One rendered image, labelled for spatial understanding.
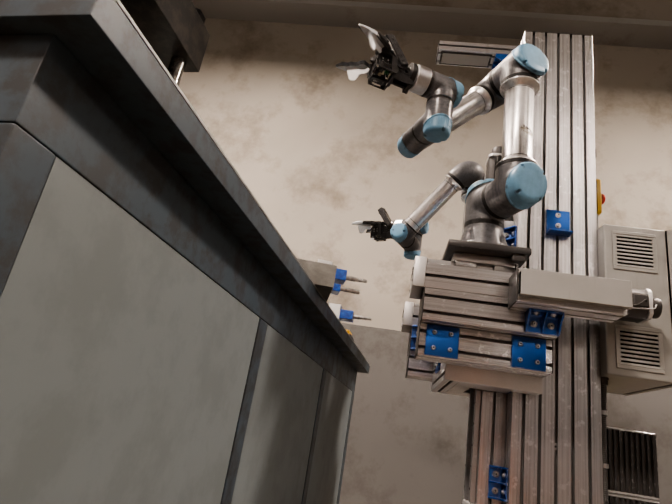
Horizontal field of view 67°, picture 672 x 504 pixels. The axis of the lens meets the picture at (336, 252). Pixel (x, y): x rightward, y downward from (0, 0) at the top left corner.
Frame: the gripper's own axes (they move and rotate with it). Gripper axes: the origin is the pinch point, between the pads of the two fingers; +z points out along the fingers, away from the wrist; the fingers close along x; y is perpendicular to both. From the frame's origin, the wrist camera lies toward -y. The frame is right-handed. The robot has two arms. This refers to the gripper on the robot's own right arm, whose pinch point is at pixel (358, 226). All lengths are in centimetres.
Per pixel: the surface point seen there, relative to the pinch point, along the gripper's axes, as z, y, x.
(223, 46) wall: 220, -229, 96
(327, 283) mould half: -55, 50, -110
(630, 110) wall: -117, -170, 252
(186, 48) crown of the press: 32, -49, -92
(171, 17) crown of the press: 28, -53, -105
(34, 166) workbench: -74, 56, -188
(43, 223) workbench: -73, 60, -185
